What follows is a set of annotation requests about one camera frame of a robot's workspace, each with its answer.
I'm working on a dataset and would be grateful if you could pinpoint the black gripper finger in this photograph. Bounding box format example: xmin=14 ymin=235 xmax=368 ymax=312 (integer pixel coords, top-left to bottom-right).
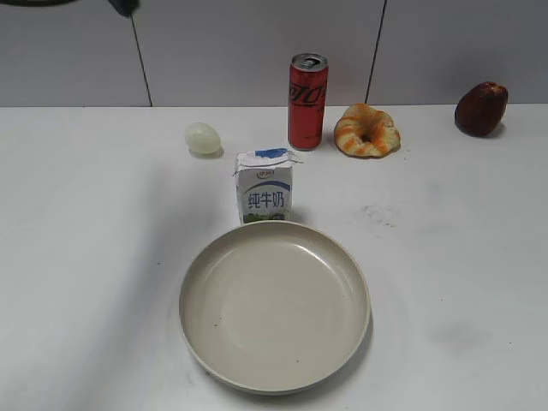
xmin=109 ymin=0 xmax=140 ymax=16

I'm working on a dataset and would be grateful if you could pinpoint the white blue milk carton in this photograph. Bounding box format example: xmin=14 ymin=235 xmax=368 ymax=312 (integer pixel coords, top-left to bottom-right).
xmin=233 ymin=148 xmax=302 ymax=223

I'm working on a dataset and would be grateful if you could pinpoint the beige round plate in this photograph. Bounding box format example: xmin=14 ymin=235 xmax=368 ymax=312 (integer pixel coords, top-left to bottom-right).
xmin=179 ymin=221 xmax=372 ymax=396

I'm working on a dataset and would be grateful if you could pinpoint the white egg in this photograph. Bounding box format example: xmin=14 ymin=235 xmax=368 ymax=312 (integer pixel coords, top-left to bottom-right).
xmin=184 ymin=122 xmax=221 ymax=155

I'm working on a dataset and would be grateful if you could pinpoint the red cola can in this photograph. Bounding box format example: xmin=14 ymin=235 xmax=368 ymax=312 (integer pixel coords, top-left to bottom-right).
xmin=288 ymin=52 xmax=329 ymax=151

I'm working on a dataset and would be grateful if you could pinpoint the dark red fruit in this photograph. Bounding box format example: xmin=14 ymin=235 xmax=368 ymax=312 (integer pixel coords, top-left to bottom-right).
xmin=455 ymin=81 xmax=509 ymax=137

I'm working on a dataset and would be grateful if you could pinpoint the glazed bread ring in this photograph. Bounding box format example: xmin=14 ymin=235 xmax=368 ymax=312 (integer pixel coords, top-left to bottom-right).
xmin=333 ymin=103 xmax=402 ymax=159

